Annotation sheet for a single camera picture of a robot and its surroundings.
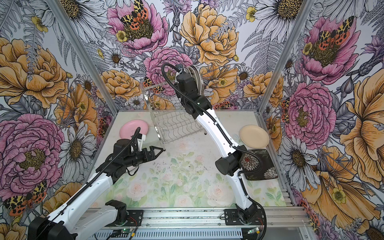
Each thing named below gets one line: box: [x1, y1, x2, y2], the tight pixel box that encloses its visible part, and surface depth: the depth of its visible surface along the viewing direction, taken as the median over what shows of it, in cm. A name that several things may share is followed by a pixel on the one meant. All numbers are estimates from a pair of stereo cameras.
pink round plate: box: [119, 119, 149, 139], surface depth 114 cm
